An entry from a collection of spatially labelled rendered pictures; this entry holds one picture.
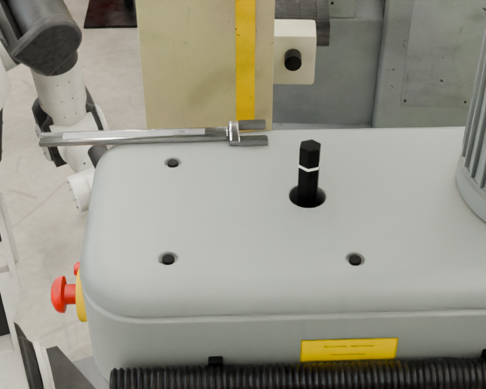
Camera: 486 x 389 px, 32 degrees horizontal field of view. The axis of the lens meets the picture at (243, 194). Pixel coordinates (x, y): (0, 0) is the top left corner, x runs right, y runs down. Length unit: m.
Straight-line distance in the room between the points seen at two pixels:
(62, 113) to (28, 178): 2.41
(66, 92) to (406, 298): 0.98
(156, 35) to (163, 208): 1.90
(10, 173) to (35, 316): 0.93
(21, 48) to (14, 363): 0.65
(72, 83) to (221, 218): 0.83
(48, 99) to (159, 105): 1.24
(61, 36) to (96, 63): 3.37
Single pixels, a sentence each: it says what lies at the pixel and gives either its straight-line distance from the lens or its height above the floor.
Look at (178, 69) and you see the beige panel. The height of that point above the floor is 1.01.
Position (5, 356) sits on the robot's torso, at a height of 1.11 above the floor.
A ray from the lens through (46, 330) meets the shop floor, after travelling 3.35.
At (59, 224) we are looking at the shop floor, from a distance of 3.78.
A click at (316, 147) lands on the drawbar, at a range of 0.82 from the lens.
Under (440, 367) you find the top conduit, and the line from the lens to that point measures 0.83.
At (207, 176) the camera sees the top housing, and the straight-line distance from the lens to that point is 0.88.
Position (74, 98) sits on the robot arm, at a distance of 1.64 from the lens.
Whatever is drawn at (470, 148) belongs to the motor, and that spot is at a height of 1.94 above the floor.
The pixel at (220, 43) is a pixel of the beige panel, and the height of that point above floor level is 1.10.
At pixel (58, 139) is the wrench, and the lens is 0.94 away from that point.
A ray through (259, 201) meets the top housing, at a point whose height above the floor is 1.89.
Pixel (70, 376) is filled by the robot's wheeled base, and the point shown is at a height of 0.57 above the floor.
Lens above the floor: 2.43
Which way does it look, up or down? 39 degrees down
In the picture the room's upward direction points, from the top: straight up
